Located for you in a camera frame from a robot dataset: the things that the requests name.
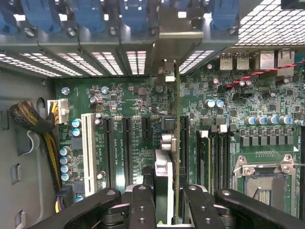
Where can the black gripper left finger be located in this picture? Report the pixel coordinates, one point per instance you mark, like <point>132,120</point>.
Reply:
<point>143,207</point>

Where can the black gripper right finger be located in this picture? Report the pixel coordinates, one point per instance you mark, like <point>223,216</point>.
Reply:
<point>200,210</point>

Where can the RAM stick with white label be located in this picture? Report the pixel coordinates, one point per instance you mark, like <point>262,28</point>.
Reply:
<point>203,162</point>

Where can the long black expansion slot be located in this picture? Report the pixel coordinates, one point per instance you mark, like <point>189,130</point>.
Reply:
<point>127,152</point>
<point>109,152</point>
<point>184,148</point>

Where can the CPU socket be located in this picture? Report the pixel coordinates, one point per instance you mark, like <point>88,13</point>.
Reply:
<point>262,188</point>

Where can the white expansion slot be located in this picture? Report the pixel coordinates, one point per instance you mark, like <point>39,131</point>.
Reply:
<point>89,155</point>

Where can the short black expansion slot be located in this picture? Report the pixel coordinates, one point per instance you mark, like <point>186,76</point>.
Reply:
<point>146,128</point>

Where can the green motherboard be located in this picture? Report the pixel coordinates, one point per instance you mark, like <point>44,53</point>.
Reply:
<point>214,114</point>

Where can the thin locking lever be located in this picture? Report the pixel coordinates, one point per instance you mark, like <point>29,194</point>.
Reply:
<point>299,164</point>

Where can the blue slot retention clip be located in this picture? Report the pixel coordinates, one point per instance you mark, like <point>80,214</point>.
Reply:
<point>88,14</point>
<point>40,14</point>
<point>7,19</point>
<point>225,14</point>
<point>134,14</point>

